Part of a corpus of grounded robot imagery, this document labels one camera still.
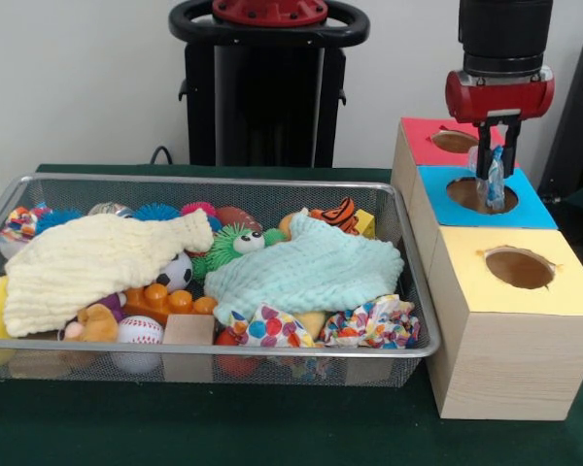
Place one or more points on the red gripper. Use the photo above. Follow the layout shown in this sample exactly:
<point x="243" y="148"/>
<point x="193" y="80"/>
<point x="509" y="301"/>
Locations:
<point x="500" y="99"/>

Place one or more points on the crushed clear bottle blue label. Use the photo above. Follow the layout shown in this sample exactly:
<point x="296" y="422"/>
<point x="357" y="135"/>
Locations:
<point x="494" y="187"/>

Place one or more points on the cream muslin cloth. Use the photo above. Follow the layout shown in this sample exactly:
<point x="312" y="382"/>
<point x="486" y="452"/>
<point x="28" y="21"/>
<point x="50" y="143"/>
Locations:
<point x="78" y="267"/>

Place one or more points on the wooden box with three holes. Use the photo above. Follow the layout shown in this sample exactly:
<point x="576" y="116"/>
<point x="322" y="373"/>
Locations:
<point x="505" y="369"/>

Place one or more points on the black upright panel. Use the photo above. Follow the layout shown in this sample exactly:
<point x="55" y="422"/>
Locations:
<point x="578" y="121"/>

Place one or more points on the orange tiger plush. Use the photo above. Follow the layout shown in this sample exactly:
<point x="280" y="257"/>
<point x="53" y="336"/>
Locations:
<point x="340" y="216"/>

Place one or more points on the crumpled confetti print paper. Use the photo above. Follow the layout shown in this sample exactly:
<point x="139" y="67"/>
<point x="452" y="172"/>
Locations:
<point x="369" y="320"/>

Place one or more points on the mint green muslin cloth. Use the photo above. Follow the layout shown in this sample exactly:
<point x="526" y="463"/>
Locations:
<point x="311" y="272"/>

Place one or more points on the green spiky toy with eyes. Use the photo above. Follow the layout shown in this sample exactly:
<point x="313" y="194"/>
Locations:
<point x="223" y="247"/>

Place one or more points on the crumpled polka dot paper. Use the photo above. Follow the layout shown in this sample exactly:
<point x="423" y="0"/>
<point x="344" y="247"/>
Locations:
<point x="267" y="330"/>

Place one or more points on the orange toy building brick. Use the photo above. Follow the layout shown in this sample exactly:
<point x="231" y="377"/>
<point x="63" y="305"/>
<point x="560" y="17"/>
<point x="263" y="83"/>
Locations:
<point x="155" y="303"/>

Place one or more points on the white baseball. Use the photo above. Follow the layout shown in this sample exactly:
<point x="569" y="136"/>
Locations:
<point x="140" y="331"/>

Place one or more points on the brown plush animal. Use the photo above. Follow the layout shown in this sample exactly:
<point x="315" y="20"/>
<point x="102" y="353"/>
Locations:
<point x="97" y="327"/>

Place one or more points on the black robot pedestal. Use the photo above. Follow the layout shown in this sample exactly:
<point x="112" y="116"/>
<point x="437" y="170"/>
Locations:
<point x="267" y="107"/>

